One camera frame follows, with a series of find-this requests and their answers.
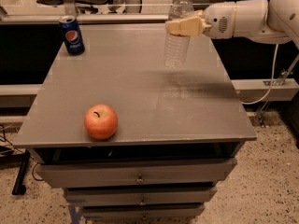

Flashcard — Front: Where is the middle grey drawer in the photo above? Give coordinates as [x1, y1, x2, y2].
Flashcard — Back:
[64, 185, 217, 207]

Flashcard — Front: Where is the red apple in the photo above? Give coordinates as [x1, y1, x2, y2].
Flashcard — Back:
[84, 105, 118, 140]

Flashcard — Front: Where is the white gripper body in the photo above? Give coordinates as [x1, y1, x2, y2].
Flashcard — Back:
[203, 2, 236, 39]

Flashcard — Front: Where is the black floor cable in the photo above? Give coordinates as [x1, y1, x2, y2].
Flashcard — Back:
[0, 123, 45, 183]

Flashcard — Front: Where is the grey drawer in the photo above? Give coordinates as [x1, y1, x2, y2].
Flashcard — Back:
[36, 158, 236, 188]
[82, 203, 204, 219]
[64, 185, 217, 207]

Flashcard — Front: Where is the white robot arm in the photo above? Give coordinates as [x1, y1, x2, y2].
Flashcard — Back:
[165, 0, 299, 48]

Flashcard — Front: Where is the blue Pepsi can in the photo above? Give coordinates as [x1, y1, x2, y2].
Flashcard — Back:
[59, 15, 85, 55]

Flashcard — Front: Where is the white cable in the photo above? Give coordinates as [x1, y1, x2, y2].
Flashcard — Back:
[241, 42, 279, 105]

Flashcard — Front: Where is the grey drawer cabinet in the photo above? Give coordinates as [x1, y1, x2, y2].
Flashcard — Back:
[12, 22, 258, 224]

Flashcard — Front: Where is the top grey drawer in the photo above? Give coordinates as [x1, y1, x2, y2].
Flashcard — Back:
[36, 158, 236, 188]

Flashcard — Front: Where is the clear plastic water bottle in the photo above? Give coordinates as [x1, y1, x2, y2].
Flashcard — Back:
[164, 0, 194, 68]

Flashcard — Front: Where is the metal railing frame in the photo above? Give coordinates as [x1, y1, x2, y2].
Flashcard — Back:
[0, 0, 299, 25]

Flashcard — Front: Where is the bottom grey drawer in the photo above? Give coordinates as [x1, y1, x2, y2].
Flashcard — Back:
[82, 203, 204, 219]

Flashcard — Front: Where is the black stand leg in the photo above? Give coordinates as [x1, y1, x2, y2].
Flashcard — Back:
[12, 151, 30, 195]

